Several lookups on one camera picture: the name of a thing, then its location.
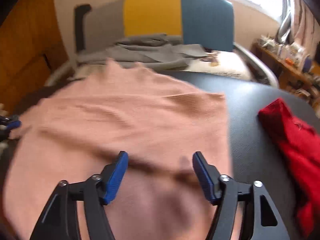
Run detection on grey garment on chair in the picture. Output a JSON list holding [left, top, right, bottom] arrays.
[[78, 33, 208, 70]]

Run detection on pink knitted sweater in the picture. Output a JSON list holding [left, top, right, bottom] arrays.
[[4, 60, 232, 239]]

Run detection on yellow blue grey chair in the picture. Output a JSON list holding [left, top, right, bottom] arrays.
[[55, 0, 278, 87]]

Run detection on patterned window curtain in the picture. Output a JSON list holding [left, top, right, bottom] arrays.
[[275, 0, 319, 57]]

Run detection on white happiness ticket cushion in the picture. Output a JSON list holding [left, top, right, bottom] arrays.
[[183, 51, 253, 81]]

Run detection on wooden desk with clutter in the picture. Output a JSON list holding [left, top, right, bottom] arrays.
[[251, 42, 319, 109]]

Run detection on red knitted sweater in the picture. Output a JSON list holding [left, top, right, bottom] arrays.
[[258, 98, 319, 239]]

